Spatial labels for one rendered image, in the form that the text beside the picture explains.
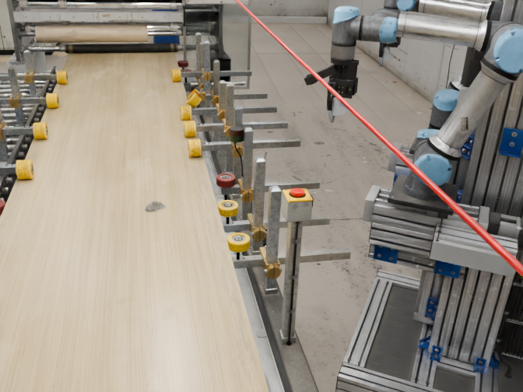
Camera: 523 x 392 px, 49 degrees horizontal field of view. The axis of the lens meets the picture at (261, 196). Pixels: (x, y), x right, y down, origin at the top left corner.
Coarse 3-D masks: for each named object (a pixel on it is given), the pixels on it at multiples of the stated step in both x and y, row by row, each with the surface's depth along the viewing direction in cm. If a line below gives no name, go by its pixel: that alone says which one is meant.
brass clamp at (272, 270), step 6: (264, 252) 203; (264, 258) 199; (264, 264) 199; (270, 264) 196; (276, 264) 197; (264, 270) 197; (270, 270) 195; (276, 270) 195; (270, 276) 196; (276, 276) 197
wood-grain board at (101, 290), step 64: (128, 64) 404; (64, 128) 286; (128, 128) 289; (64, 192) 224; (128, 192) 226; (192, 192) 228; (0, 256) 182; (64, 256) 184; (128, 256) 185; (192, 256) 186; (0, 320) 155; (64, 320) 156; (128, 320) 157; (192, 320) 157; (0, 384) 134; (64, 384) 135; (128, 384) 136; (192, 384) 137; (256, 384) 137
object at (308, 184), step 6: (306, 180) 250; (312, 180) 251; (234, 186) 243; (252, 186) 244; (270, 186) 245; (282, 186) 246; (288, 186) 247; (294, 186) 247; (300, 186) 248; (306, 186) 249; (312, 186) 249; (318, 186) 250; (222, 192) 242; (228, 192) 242; (234, 192) 243
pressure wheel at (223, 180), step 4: (220, 176) 241; (224, 176) 240; (228, 176) 242; (232, 176) 241; (216, 180) 240; (220, 180) 238; (224, 180) 237; (228, 180) 237; (232, 180) 238; (220, 184) 238; (224, 184) 238; (228, 184) 238; (232, 184) 239; (224, 196) 244
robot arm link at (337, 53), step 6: (336, 48) 174; (342, 48) 173; (348, 48) 173; (354, 48) 175; (336, 54) 174; (342, 54) 174; (348, 54) 174; (354, 54) 176; (342, 60) 175; (348, 60) 175
